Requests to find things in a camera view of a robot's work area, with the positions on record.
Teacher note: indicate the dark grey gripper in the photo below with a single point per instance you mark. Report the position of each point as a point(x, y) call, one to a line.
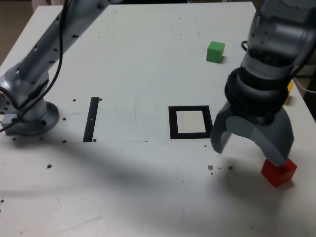
point(264, 121)

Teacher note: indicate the red cube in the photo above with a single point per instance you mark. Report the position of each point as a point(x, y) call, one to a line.
point(276, 176)

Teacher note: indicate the yellow cube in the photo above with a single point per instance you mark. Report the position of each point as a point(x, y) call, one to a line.
point(289, 93)

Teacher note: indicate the green cube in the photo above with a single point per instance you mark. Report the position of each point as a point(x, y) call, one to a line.
point(214, 51)

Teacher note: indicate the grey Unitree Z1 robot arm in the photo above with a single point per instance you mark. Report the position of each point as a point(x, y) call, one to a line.
point(37, 56)

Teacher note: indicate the black tape square outline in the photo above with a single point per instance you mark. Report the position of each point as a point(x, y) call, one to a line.
point(172, 123)

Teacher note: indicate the black tape strip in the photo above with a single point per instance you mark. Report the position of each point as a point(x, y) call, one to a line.
point(90, 123)

